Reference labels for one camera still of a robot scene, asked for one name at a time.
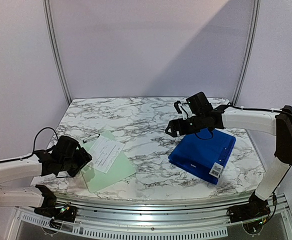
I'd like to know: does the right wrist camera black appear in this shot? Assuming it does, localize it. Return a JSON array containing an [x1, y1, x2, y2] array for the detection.
[[174, 100, 189, 120]]

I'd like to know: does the left aluminium corner post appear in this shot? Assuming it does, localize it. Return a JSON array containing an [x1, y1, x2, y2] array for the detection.
[[43, 0, 72, 105]]

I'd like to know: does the aluminium corner post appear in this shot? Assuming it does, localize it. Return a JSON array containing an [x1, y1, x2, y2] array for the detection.
[[231, 0, 260, 105], [43, 0, 72, 105]]

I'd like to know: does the white barcode sticker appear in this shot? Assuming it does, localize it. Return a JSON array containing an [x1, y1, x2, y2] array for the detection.
[[209, 162, 224, 179]]

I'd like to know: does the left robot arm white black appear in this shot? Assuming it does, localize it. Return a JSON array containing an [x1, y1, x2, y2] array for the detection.
[[0, 135, 92, 217]]

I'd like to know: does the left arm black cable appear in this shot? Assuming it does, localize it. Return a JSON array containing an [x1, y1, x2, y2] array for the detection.
[[0, 127, 59, 166]]

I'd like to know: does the aluminium front rail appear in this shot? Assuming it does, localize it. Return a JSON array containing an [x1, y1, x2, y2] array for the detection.
[[8, 194, 292, 240]]

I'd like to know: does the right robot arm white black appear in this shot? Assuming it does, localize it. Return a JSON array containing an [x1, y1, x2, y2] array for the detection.
[[165, 92, 292, 218]]

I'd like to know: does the green translucent clipboard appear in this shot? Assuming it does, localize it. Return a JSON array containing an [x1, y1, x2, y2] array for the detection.
[[81, 131, 136, 193]]

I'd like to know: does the right aluminium corner post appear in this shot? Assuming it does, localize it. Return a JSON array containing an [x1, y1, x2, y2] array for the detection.
[[231, 0, 260, 105]]

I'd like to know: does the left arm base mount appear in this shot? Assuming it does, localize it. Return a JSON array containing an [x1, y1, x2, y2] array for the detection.
[[34, 185, 79, 228]]

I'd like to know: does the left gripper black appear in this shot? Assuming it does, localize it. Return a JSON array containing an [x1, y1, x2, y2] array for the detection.
[[60, 147, 93, 178]]

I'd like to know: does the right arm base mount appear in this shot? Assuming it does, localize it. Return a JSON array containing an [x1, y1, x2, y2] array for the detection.
[[226, 192, 277, 236]]

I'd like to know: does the metal clipboard clip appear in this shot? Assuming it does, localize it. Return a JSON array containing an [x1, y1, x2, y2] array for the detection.
[[82, 133, 100, 143]]

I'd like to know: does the printed white paper sheet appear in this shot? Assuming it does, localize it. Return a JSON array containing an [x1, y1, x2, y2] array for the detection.
[[88, 135, 124, 174]]

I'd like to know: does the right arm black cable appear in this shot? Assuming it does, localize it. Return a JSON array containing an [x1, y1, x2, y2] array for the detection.
[[194, 103, 292, 196]]

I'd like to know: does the blue file folder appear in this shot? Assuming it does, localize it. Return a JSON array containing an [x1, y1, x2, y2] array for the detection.
[[168, 129, 236, 185]]

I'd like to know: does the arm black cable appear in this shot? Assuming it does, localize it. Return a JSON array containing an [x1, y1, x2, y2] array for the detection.
[[0, 127, 59, 166], [194, 103, 292, 196]]

